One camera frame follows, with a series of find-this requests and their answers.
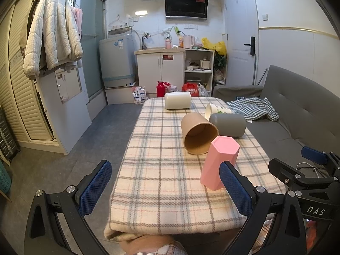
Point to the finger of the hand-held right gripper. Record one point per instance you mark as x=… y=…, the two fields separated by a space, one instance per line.
x=314 y=155
x=285 y=171

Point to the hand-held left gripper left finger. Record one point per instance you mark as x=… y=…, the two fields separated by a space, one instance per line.
x=97 y=188

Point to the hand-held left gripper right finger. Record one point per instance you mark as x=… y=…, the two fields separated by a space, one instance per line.
x=235 y=191

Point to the pink hexagonal cup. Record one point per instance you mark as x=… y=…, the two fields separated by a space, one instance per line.
x=219 y=162

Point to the grey plastic cup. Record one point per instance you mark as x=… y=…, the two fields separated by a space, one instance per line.
x=228 y=124

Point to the brown paper cup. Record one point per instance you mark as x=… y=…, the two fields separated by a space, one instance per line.
x=198 y=134

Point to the white paper cup green print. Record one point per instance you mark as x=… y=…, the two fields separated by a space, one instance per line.
x=219 y=109

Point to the white plastic cup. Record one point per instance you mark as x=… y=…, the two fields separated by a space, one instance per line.
x=178 y=100

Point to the grey sofa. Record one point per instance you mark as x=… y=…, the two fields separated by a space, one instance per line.
x=289 y=103

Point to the plaid blanket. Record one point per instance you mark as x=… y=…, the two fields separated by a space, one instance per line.
x=159 y=170

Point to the blue checked cloth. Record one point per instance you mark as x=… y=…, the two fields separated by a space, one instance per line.
x=252 y=107

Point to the white board panel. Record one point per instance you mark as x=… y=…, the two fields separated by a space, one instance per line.
x=63 y=111

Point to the green basket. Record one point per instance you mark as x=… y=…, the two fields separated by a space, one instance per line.
x=4 y=180

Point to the black plastic crate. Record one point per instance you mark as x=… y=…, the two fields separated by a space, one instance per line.
x=8 y=138

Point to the white detergent pack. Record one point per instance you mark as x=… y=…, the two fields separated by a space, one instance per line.
x=139 y=94

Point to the white plastic bag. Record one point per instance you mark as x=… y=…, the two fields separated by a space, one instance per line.
x=204 y=90

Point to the red shopping bag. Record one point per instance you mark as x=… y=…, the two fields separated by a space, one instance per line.
x=190 y=89

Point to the red thermos jug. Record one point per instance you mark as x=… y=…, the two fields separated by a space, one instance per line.
x=161 y=89

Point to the louvered wardrobe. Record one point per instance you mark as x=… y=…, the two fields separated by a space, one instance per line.
x=16 y=90

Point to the white open shelf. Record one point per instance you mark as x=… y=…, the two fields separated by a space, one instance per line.
x=198 y=69

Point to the green potted plant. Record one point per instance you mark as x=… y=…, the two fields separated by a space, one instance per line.
x=220 y=61

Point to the washing machine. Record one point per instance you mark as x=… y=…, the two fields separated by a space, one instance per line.
x=117 y=61

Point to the white sink cabinet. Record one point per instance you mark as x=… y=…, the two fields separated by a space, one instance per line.
x=159 y=70

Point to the yellow plastic bag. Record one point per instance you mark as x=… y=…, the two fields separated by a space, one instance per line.
x=216 y=46

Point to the frosted glass sliding door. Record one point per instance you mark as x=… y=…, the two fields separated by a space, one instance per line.
x=91 y=45

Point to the white door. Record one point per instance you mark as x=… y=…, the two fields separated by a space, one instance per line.
x=239 y=32

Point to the sink faucet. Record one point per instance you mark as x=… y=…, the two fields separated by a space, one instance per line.
x=144 y=41

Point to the pink electric kettle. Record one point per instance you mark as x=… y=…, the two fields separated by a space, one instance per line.
x=188 y=42

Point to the orange bottle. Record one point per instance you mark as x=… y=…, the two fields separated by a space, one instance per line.
x=181 y=42

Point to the pink bottle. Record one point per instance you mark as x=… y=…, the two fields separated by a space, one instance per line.
x=168 y=43

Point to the white quilted jacket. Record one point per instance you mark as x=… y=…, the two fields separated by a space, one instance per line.
x=53 y=29

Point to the pink hanging garment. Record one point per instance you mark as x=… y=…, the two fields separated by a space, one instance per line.
x=77 y=18

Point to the black range hood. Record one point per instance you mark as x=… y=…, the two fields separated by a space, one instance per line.
x=186 y=2

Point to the wall light switch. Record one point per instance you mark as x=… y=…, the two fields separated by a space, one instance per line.
x=264 y=17

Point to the wall socket panel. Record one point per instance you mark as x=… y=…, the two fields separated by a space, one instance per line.
x=190 y=26

